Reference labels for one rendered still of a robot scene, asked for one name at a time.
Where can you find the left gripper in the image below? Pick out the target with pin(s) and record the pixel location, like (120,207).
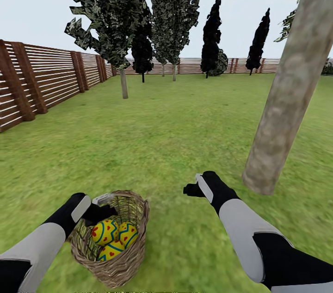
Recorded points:
(103,212)

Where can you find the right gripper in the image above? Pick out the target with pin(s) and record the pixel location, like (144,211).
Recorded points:
(191,190)

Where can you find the easter egg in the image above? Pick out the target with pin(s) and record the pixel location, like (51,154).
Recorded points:
(111,250)
(105,232)
(127,233)

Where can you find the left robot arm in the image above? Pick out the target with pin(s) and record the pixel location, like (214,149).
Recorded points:
(24,265)

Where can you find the wicker basket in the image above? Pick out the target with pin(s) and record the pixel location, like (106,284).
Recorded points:
(119,270)

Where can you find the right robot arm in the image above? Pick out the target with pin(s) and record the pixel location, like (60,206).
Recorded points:
(266,255)

